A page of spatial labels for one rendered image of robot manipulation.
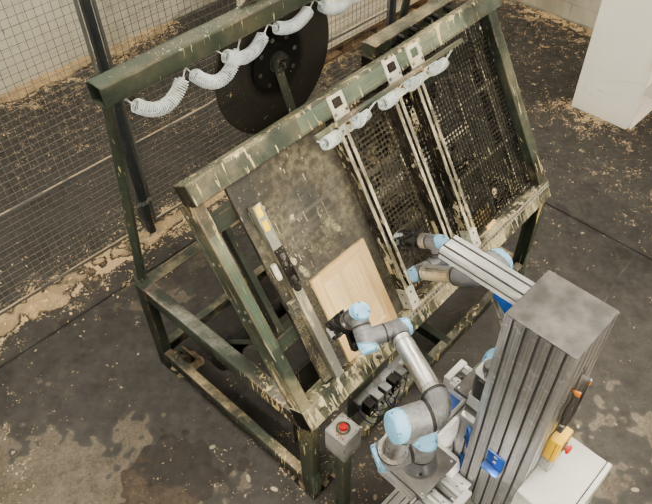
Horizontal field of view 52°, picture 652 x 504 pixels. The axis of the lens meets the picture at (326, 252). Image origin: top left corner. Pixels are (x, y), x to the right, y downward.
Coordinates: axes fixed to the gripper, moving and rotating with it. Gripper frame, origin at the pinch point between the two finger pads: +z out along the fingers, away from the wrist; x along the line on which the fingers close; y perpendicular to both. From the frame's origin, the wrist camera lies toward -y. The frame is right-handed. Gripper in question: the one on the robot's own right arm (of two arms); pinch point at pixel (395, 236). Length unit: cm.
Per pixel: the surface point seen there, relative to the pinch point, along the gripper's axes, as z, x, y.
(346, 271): 0.6, -2.1, 35.6
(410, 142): -4.5, -38.3, -28.2
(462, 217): -3.6, 16.4, -45.7
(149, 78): 23, -120, 70
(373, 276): 0.4, 9.9, 22.3
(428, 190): -4.5, -10.6, -28.2
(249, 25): 23, -121, 13
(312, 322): -2, 5, 66
